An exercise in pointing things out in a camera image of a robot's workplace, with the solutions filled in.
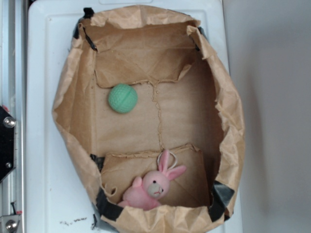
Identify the black bracket with bolts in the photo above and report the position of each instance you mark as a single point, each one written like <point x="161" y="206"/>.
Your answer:
<point x="7" y="143"/>

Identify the brown paper lined box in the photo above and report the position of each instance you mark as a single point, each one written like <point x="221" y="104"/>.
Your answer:
<point x="187" y="103"/>

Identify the white plastic tray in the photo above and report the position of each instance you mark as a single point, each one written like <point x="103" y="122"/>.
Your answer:
<point x="55" y="199"/>

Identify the green textured ball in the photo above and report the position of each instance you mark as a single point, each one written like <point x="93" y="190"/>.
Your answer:
<point x="122" y="98"/>

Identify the pink plush bunny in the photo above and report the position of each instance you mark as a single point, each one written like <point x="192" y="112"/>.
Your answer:
<point x="145" y="192"/>

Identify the aluminium frame rail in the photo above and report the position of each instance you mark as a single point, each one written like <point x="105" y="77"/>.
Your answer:
<point x="13" y="27"/>

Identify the silver corner bracket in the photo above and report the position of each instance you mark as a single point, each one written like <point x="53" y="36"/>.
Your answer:
<point x="9" y="224"/>

